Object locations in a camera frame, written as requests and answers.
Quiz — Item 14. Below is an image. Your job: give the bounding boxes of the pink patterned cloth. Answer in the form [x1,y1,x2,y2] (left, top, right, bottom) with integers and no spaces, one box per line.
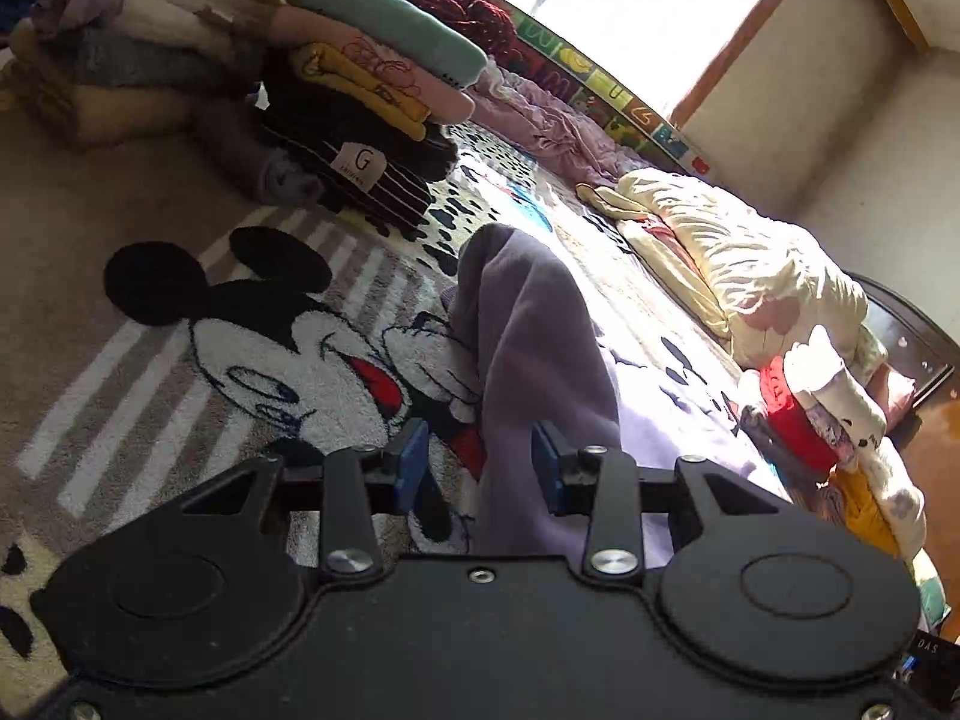
[637,214,680,248]

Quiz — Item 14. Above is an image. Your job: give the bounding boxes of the cartoon mouse printed blanket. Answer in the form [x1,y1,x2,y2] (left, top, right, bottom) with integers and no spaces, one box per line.
[0,112,946,616]

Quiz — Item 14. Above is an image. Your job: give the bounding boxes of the grey rolled cloth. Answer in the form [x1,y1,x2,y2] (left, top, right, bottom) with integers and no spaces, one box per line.
[195,101,323,207]

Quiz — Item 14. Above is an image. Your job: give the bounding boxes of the dark red knitted cloth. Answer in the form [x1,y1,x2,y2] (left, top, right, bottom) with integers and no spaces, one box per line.
[379,0,526,68]

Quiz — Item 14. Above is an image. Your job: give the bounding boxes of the black striped folded garment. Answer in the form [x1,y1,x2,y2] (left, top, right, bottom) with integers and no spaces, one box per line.
[300,139,432,233]

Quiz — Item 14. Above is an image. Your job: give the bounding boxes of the window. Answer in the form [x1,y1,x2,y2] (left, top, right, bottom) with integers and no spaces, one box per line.
[405,0,818,121]

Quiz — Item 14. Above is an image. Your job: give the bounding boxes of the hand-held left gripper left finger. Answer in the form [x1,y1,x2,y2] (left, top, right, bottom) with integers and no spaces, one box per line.
[180,418,430,578]

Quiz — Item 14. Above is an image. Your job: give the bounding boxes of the pink folded printed garment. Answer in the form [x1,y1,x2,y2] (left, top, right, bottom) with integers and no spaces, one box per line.
[262,11,477,121]

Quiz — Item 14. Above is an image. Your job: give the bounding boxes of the dark wooden headboard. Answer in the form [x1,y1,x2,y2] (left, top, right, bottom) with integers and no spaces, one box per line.
[847,270,960,410]

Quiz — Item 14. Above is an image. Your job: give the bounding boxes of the white flower patterned cloth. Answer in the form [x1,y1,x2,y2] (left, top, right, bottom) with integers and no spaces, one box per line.
[870,435,931,563]

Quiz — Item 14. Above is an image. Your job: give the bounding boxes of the colourful alphabet play mat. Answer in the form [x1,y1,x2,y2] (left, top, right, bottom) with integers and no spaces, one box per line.
[510,11,713,177]

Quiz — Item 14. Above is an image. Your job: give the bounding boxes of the mustard yellow garment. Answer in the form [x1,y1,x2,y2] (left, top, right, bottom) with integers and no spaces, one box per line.
[836,469,901,556]

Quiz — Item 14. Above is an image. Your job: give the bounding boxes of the stack of pastel folded clothes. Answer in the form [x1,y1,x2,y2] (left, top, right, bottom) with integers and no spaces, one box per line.
[0,0,301,151]

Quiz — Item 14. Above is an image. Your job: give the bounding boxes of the dark grey folded garment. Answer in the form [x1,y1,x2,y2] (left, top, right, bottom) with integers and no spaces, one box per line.
[739,405,796,466]

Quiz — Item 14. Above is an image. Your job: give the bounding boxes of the yellow folded garment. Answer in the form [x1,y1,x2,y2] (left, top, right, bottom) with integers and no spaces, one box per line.
[289,43,428,140]

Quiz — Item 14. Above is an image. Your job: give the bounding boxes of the mint green folded garment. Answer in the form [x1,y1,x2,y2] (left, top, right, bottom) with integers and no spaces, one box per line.
[285,0,488,91]

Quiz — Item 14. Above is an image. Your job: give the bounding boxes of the red folded garment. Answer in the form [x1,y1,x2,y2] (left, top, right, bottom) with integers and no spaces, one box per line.
[757,356,841,473]

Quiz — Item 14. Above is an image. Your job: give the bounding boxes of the cream quilt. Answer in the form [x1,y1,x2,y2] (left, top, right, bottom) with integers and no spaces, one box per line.
[577,167,890,383]

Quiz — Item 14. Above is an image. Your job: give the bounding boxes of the lavender fleece garment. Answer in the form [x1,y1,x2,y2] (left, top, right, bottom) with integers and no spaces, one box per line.
[441,223,792,567]

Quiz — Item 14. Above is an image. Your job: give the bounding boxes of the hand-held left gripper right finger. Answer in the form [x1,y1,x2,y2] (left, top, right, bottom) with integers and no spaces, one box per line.
[531,420,781,578]

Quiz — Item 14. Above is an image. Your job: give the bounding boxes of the white patterned folded garment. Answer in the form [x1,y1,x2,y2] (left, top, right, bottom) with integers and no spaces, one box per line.
[784,326,890,451]

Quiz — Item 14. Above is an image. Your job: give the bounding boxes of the pink pillow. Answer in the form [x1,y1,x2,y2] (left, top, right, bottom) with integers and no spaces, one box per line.
[870,364,916,421]

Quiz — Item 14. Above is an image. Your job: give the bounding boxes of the pink crumpled sheet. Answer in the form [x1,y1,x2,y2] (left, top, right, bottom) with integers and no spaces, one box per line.
[465,60,653,188]

